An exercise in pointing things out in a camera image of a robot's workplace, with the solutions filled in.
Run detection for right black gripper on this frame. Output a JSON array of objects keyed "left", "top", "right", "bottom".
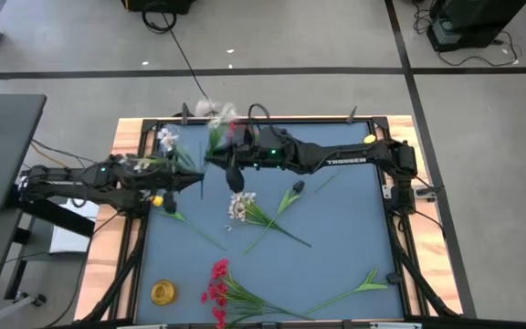
[{"left": 205, "top": 125, "right": 264, "bottom": 169}]

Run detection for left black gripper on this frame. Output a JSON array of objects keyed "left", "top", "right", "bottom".
[{"left": 137, "top": 159, "right": 205, "bottom": 193}]

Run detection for yellow artificial tulip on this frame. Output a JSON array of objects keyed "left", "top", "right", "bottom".
[
  {"left": 150, "top": 194, "right": 226, "bottom": 251},
  {"left": 314, "top": 133, "right": 378, "bottom": 193}
]

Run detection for white small-blossom flower bunch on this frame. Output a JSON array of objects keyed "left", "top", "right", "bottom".
[
  {"left": 226, "top": 190, "right": 313, "bottom": 249},
  {"left": 194, "top": 99, "right": 241, "bottom": 159}
]

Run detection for white large-blossom flower sprig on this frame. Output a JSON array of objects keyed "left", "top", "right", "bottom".
[{"left": 125, "top": 126, "right": 200, "bottom": 175}]

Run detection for black artificial tulip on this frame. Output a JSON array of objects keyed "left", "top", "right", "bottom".
[{"left": 243, "top": 179, "right": 307, "bottom": 256}]

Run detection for red flower bunch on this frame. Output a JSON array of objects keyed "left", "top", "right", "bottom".
[{"left": 200, "top": 258, "right": 313, "bottom": 329}]

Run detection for green leafy stem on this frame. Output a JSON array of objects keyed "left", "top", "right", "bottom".
[{"left": 303, "top": 267, "right": 404, "bottom": 315}]

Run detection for amber glass vase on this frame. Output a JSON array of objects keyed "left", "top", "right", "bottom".
[{"left": 150, "top": 279, "right": 177, "bottom": 306}]

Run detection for white box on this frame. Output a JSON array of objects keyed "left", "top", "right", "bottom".
[{"left": 48, "top": 198, "right": 100, "bottom": 255}]

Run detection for blue table mat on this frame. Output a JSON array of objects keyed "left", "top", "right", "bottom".
[{"left": 133, "top": 121, "right": 405, "bottom": 322}]

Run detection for black desk leg beam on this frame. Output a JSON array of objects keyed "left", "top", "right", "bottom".
[{"left": 6, "top": 185, "right": 96, "bottom": 239}]

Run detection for black box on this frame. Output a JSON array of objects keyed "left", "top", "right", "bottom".
[{"left": 121, "top": 0, "right": 198, "bottom": 15}]

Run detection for black equipment case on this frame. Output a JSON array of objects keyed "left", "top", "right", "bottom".
[{"left": 426, "top": 0, "right": 526, "bottom": 53}]

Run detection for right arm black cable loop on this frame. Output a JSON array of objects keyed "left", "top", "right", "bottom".
[{"left": 247, "top": 102, "right": 273, "bottom": 132}]

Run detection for orange cable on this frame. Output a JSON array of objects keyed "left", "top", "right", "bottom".
[{"left": 29, "top": 142, "right": 70, "bottom": 169}]

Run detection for coiled black floor cable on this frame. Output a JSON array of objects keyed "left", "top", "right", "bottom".
[{"left": 141, "top": 1, "right": 210, "bottom": 101}]

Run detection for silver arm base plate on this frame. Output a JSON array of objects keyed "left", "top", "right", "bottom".
[{"left": 381, "top": 184, "right": 442, "bottom": 203}]

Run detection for black aluminium table frame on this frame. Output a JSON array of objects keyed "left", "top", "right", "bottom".
[{"left": 79, "top": 115, "right": 468, "bottom": 329}]

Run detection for tangled black cables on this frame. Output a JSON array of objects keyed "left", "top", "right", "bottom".
[{"left": 411, "top": 0, "right": 434, "bottom": 36}]

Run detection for thin black looped cable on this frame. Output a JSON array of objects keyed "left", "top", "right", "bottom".
[{"left": 436, "top": 29, "right": 524, "bottom": 69}]

